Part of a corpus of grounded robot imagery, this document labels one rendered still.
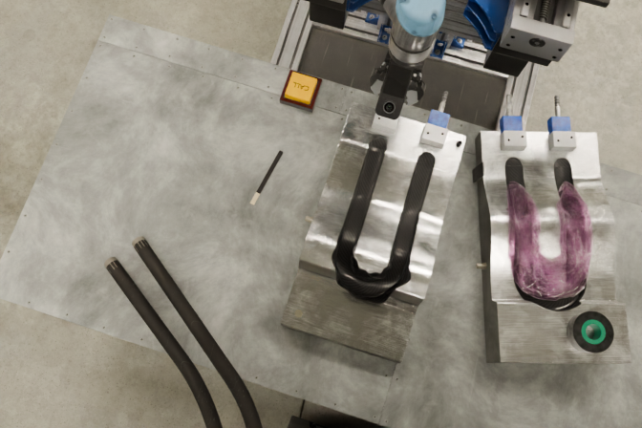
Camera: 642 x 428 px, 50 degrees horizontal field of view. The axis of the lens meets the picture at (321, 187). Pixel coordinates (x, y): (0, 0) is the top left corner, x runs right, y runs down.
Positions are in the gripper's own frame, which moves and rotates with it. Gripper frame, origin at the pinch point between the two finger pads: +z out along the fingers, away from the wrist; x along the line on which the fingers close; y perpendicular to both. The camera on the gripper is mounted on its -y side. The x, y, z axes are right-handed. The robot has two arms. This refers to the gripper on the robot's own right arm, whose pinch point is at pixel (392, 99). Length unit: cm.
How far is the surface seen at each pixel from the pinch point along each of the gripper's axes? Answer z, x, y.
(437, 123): 10.5, -10.6, 2.2
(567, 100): 101, -60, 62
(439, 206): 12.5, -16.3, -14.8
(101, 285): 21, 48, -52
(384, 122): 9.2, 0.2, -1.7
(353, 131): 11.9, 5.9, -4.6
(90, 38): 101, 111, 32
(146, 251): 17, 40, -42
